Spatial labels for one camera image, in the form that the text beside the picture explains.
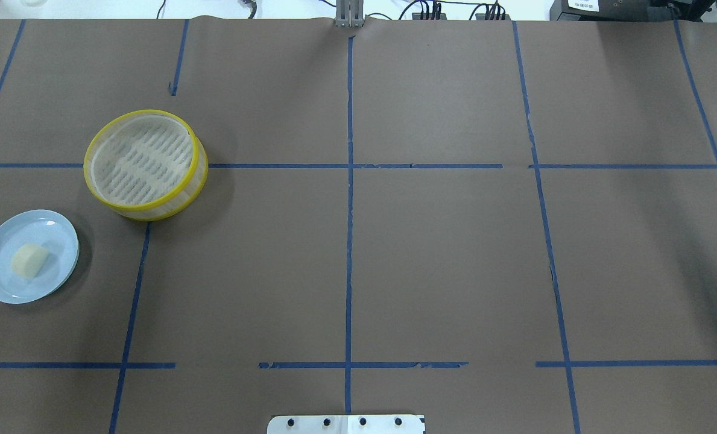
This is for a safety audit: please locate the white steamed bun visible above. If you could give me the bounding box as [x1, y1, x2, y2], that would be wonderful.
[10, 244, 49, 280]

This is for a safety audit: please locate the yellow rimmed steamer basket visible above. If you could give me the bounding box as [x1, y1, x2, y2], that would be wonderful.
[83, 109, 209, 222]

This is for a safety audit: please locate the light blue plate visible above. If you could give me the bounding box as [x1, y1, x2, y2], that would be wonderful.
[0, 210, 79, 303]

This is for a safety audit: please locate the aluminium frame post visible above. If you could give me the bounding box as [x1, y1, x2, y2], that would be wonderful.
[333, 0, 365, 28]

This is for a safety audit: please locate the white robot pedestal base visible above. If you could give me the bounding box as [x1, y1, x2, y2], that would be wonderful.
[267, 414, 426, 433]

